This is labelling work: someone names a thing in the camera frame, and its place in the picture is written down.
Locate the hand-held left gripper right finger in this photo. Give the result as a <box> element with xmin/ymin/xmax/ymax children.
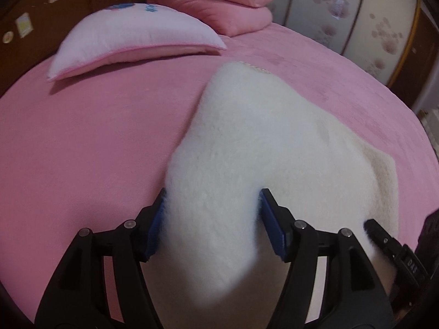
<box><xmin>258</xmin><ymin>188</ymin><xmax>396</xmax><ymax>329</ymax></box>

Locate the floral wardrobe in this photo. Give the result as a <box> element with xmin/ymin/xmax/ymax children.
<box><xmin>268</xmin><ymin>0</ymin><xmax>439</xmax><ymax>110</ymax></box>

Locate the white embroidered pillow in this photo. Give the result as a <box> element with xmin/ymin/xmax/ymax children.
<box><xmin>47</xmin><ymin>3</ymin><xmax>227</xmax><ymax>82</ymax></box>

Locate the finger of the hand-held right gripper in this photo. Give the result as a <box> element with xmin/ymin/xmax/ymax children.
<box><xmin>363</xmin><ymin>219</ymin><xmax>400</xmax><ymax>257</ymax></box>

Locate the pink bed blanket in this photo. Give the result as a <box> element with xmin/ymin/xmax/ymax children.
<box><xmin>0</xmin><ymin>22</ymin><xmax>439</xmax><ymax>326</ymax></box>

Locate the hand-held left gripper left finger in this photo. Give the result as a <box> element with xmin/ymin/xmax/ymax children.
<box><xmin>34</xmin><ymin>188</ymin><xmax>168</xmax><ymax>329</ymax></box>

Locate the folded pink quilt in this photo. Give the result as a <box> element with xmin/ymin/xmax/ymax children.
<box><xmin>147</xmin><ymin>0</ymin><xmax>275</xmax><ymax>36</ymax></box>

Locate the white fluffy cardigan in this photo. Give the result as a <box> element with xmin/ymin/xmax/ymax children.
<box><xmin>139</xmin><ymin>61</ymin><xmax>400</xmax><ymax>329</ymax></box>

